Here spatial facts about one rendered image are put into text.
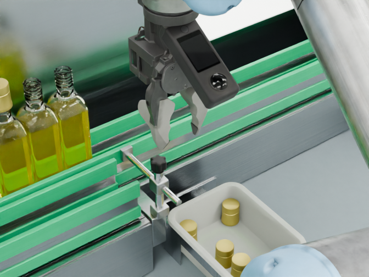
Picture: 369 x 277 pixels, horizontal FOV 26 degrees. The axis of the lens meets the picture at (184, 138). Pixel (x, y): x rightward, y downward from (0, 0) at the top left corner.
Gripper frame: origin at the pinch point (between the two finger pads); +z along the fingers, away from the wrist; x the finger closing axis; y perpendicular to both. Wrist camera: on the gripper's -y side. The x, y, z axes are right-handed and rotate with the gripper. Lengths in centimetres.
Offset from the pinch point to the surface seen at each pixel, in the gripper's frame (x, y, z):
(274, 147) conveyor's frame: -41, 24, 37
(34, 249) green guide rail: 17.5, 16.6, 25.5
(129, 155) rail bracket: -5.7, 24.0, 22.0
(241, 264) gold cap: -14.5, 1.9, 36.6
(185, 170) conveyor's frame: -18.2, 24.0, 31.7
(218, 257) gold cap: -13.3, 7.2, 38.5
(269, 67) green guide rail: -47, 33, 24
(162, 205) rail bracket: -6.1, 14.2, 27.1
